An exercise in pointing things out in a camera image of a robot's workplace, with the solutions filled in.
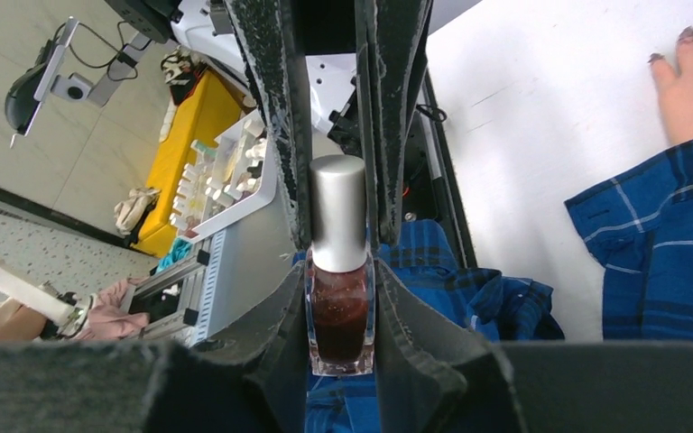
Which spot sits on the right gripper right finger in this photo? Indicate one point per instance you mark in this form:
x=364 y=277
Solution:
x=434 y=376

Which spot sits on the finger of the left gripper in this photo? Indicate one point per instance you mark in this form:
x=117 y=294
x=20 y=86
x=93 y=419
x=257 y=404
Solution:
x=391 y=65
x=272 y=45

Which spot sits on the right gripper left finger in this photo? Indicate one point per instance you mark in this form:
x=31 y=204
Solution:
x=249 y=377

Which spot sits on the red nail polish bottle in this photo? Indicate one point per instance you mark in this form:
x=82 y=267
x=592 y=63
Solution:
x=339 y=275

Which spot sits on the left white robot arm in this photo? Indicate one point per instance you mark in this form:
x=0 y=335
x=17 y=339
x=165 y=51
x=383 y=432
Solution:
x=328 y=29

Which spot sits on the white tray with bottles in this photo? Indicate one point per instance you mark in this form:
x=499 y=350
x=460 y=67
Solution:
x=230 y=179

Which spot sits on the pink cloth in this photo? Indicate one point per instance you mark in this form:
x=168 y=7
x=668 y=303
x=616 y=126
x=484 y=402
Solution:
x=109 y=319

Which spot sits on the monitor on stand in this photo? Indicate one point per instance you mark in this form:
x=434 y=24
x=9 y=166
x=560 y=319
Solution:
x=29 y=92

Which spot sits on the blue plaid shirt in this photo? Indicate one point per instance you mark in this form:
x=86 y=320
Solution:
x=637 y=225

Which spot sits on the white teleoperation handle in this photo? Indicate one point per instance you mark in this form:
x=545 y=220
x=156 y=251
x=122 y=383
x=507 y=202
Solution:
x=67 y=313

